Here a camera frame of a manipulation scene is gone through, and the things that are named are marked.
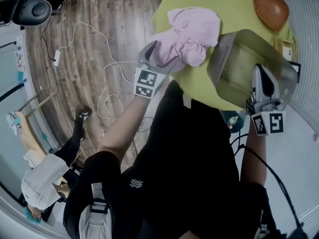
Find black-framed window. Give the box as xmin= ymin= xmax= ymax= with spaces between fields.
xmin=0 ymin=41 xmax=28 ymax=104

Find light wooden side table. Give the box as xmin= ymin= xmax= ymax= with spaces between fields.
xmin=13 ymin=91 xmax=58 ymax=159

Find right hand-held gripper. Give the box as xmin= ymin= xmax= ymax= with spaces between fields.
xmin=245 ymin=65 xmax=287 ymax=136

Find white power strip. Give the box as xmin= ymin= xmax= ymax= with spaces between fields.
xmin=53 ymin=50 xmax=62 ymax=67

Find small white device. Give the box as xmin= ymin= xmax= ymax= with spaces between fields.
xmin=282 ymin=47 xmax=294 ymax=61

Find long white floor cable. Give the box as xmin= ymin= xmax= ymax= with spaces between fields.
xmin=59 ymin=21 xmax=140 ymax=140

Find person's left forearm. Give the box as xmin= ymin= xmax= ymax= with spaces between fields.
xmin=96 ymin=95 xmax=150 ymax=164

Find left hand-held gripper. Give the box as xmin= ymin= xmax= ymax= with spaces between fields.
xmin=134 ymin=40 xmax=180 ymax=99

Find brown wooden bowl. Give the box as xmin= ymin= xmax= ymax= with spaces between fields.
xmin=253 ymin=0 xmax=290 ymax=33

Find pink clothes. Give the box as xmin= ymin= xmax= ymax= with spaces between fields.
xmin=149 ymin=6 xmax=222 ymax=72

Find person's torso in black shirt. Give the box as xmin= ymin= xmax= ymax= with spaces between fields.
xmin=63 ymin=80 xmax=277 ymax=239

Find black grey round hanging device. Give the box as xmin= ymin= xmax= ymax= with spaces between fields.
xmin=13 ymin=0 xmax=53 ymax=26

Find white grey shoulder strap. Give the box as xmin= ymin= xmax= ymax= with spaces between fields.
xmin=79 ymin=182 xmax=113 ymax=239

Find clear plastic container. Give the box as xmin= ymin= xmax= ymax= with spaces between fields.
xmin=206 ymin=28 xmax=299 ymax=111

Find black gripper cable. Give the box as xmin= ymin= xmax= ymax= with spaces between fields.
xmin=230 ymin=130 xmax=304 ymax=230

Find row of small colourful bottles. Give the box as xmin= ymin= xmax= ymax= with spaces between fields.
xmin=14 ymin=35 xmax=28 ymax=84

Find white venetian blinds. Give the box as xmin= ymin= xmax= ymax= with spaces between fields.
xmin=284 ymin=0 xmax=319 ymax=136

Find person's right forearm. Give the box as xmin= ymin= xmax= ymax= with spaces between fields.
xmin=240 ymin=122 xmax=269 ymax=186

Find small wooden box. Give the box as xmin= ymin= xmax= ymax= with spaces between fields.
xmin=273 ymin=38 xmax=298 ymax=62

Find thin black floor cable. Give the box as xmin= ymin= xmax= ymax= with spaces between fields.
xmin=41 ymin=23 xmax=57 ymax=62

